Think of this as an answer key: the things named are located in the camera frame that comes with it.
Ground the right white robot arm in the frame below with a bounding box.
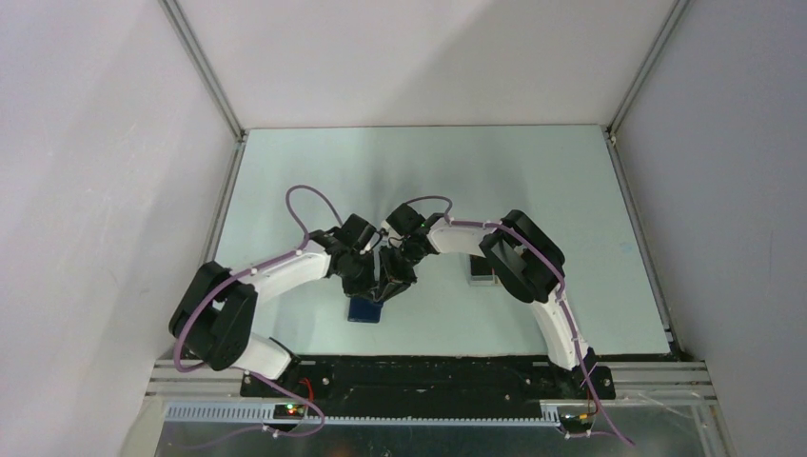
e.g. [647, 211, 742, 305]
[372, 203, 597, 398]

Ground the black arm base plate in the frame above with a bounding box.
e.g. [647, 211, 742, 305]
[277, 355, 589, 419]

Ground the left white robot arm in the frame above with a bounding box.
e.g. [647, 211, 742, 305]
[168, 214, 377, 397]

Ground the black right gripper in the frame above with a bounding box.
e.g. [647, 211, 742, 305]
[377, 244, 422, 305]

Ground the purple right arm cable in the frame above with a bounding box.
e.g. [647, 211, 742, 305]
[403, 195, 635, 447]

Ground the grey cable duct strip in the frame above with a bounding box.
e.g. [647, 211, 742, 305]
[165, 402, 561, 427]

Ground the clear plastic card tray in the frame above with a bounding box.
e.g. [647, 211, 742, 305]
[468, 255, 501, 287]

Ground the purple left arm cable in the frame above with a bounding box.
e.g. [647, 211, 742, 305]
[173, 184, 344, 440]

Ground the blue card holder wallet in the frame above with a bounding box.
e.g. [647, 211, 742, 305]
[347, 296, 384, 324]

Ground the right controller board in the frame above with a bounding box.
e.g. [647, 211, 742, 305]
[560, 413, 597, 424]

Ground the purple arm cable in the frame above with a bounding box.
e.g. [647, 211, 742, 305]
[403, 195, 635, 447]
[173, 184, 344, 440]

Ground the controller board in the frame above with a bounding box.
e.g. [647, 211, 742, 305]
[272, 403, 308, 421]
[560, 413, 597, 424]

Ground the left controller board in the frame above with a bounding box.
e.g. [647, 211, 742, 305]
[272, 403, 308, 421]

